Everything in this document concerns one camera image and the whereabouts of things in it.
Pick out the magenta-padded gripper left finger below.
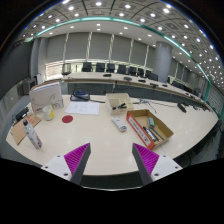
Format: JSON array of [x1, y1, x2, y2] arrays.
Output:
[[41, 142, 92, 186]]

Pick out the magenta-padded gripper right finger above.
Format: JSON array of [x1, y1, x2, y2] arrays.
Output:
[[131, 142, 183, 186]]

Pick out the clear water bottle black cap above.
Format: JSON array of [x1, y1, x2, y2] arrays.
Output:
[[22, 119, 43, 150]]

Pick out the dark grey pen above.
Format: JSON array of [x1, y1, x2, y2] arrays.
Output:
[[142, 125, 160, 143]]

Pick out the red-edged brown cardboard box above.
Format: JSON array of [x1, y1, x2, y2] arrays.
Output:
[[125, 109, 175, 150]]

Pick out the flat round red coaster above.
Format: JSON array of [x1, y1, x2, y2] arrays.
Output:
[[61, 114, 74, 124]]

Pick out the white remote control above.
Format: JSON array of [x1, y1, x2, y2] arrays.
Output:
[[111, 115, 128, 132]]

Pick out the white printed paper sheet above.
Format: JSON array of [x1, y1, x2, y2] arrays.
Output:
[[64, 101, 101, 117]]

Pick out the white cup with yellow tag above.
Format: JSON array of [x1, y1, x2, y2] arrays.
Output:
[[42, 105, 55, 122]]

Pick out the black marker pen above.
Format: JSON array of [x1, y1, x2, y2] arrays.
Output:
[[112, 102, 128, 111]]

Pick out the black conference microphone console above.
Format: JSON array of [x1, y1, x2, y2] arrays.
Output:
[[70, 91, 106, 104]]

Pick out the black desk microphone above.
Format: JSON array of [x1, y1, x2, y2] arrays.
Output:
[[177, 102, 188, 114]]

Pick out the brown paper envelope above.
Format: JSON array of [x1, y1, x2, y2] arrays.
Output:
[[9, 113, 42, 146]]

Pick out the open white cardboard box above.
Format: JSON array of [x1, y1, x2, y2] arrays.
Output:
[[105, 92, 135, 116]]

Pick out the white copy paper carton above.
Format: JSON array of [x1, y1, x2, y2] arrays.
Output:
[[28, 81, 65, 114]]

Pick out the black power adapter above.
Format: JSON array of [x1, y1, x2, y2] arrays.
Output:
[[11, 106, 30, 124]]

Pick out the long curved conference desk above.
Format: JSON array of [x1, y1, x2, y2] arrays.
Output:
[[43, 71, 211, 111]]

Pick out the row of black office chairs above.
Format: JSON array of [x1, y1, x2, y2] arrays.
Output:
[[61, 61, 159, 82]]

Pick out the ceiling lights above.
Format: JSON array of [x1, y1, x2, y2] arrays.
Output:
[[23, 0, 224, 84]]

